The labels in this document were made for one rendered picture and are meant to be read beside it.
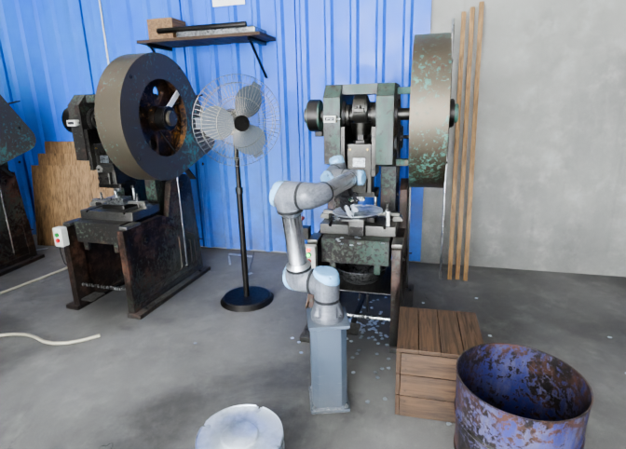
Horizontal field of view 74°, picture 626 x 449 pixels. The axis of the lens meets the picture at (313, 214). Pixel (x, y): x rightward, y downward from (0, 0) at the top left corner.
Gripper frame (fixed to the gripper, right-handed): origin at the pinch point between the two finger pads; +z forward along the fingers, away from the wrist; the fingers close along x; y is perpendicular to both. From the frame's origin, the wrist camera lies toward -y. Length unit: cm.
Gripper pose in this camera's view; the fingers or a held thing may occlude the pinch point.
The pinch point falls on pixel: (350, 215)
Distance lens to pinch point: 232.6
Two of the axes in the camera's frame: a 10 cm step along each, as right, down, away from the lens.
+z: 3.0, 8.6, 4.1
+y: 5.3, 2.1, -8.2
